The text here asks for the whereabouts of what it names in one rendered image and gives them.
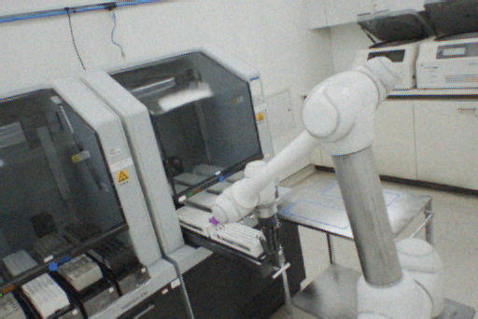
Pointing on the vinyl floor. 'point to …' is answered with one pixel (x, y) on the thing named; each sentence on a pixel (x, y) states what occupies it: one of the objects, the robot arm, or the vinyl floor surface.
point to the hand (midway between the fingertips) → (274, 258)
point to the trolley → (315, 202)
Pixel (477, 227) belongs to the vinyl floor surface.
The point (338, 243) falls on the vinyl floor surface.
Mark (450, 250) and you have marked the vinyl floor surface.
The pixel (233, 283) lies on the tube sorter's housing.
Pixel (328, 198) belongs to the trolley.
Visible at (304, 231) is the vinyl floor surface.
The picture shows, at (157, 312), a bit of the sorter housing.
